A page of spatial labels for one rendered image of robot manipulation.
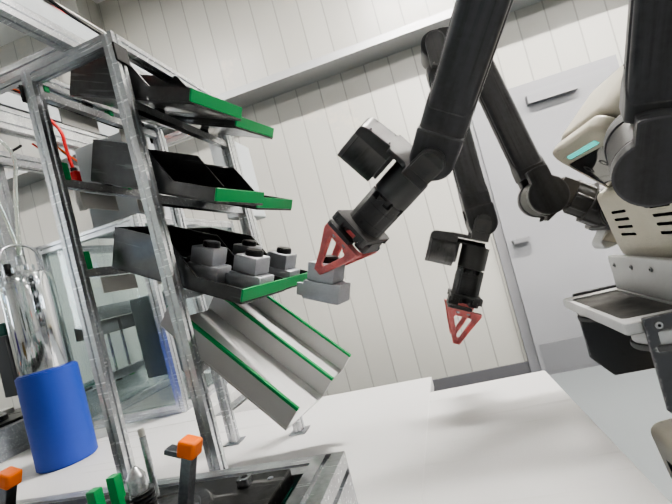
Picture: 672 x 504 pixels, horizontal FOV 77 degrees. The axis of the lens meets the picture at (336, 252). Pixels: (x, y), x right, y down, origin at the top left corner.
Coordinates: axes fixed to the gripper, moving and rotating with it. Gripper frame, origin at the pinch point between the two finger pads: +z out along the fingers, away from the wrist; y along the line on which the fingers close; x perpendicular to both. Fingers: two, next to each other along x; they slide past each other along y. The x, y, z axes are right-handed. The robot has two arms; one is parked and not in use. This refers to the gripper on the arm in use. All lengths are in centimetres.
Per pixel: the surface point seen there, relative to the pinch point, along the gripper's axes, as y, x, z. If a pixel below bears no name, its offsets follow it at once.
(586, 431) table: -14.2, 44.9, -7.9
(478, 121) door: -289, -64, -46
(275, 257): -10.9, -11.8, 12.0
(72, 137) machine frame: -63, -141, 78
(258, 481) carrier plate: 18.0, 16.9, 18.7
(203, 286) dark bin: 8.2, -10.6, 14.7
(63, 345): -16, -47, 87
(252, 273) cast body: 2.9, -7.8, 9.6
